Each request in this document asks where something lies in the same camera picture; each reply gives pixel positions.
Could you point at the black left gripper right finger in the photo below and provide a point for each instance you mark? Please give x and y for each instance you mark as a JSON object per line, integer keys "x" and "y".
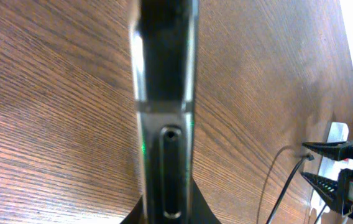
{"x": 200, "y": 211}

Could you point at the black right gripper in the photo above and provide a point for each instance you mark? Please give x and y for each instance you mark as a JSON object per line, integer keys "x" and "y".
{"x": 336, "y": 194}

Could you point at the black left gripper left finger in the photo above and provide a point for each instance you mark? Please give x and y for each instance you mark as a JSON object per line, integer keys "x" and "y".
{"x": 136, "y": 215}

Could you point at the black smartphone silver back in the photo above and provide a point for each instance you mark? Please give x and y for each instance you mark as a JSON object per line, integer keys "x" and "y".
{"x": 163, "y": 39}

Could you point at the white power strip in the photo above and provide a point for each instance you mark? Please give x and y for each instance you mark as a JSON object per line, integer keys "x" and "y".
{"x": 329, "y": 168}

